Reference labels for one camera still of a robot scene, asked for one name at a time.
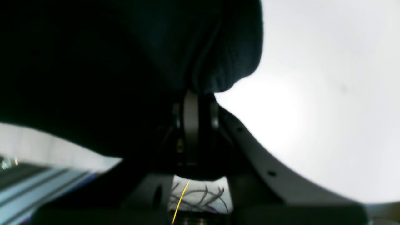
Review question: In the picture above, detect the black T-shirt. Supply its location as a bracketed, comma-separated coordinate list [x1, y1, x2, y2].
[1, 0, 263, 158]

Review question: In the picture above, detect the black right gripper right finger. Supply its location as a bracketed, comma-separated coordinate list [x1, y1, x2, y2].
[210, 102, 369, 225]

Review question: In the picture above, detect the aluminium frame rail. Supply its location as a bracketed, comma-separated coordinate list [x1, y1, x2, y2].
[0, 164, 96, 225]

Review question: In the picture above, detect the yellow cable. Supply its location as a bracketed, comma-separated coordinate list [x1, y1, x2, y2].
[172, 180, 191, 225]

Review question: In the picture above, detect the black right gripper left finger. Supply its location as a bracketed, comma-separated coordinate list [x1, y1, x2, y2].
[31, 91, 200, 225]

